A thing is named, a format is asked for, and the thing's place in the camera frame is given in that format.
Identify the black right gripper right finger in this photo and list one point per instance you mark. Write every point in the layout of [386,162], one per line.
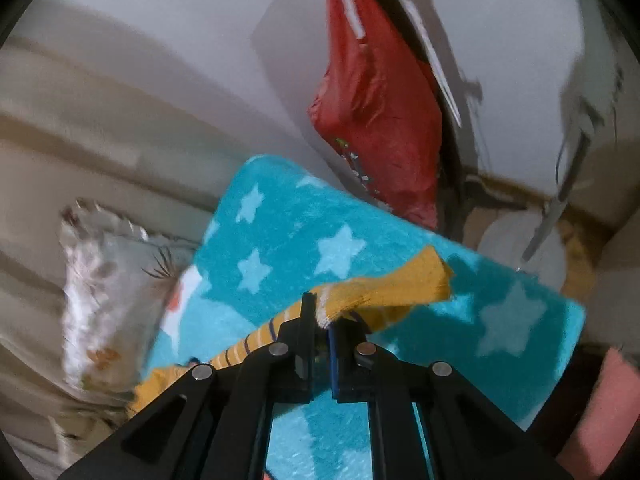
[429,422]

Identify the white leaf print pillow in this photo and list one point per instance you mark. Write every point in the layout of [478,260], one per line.
[119,277]

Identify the beige curtain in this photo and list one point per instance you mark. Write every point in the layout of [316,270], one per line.
[66,134]

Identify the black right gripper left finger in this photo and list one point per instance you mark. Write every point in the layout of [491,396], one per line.
[212,424]

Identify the orange striped knit sweater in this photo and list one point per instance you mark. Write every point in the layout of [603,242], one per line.
[377,302]

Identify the pink dotted cushion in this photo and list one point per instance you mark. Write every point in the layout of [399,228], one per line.
[610,418]

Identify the turquoise star fleece blanket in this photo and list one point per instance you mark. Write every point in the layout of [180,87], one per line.
[279,232]

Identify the white round fan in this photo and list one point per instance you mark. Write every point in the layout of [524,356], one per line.
[511,240]

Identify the red plastic bag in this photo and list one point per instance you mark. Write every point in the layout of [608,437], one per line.
[376,106]

